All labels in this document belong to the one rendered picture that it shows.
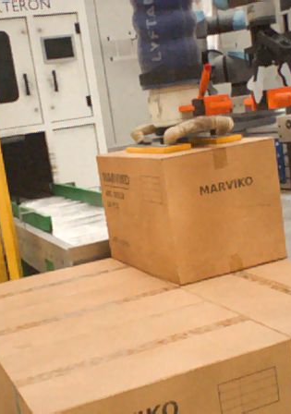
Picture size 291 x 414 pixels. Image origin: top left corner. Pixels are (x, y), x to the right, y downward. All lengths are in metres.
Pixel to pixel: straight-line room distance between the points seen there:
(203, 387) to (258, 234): 0.82
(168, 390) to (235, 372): 0.16
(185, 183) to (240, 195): 0.20
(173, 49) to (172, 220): 0.57
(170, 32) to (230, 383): 1.19
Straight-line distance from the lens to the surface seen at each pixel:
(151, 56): 2.28
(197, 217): 2.09
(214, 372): 1.51
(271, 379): 1.59
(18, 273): 3.38
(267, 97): 1.79
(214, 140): 2.25
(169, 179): 2.04
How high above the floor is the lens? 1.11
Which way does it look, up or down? 9 degrees down
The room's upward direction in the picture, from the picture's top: 8 degrees counter-clockwise
